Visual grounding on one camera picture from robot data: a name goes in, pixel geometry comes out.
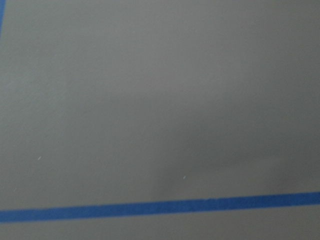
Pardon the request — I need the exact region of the brown table mat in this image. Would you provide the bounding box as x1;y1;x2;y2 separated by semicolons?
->
0;0;320;240

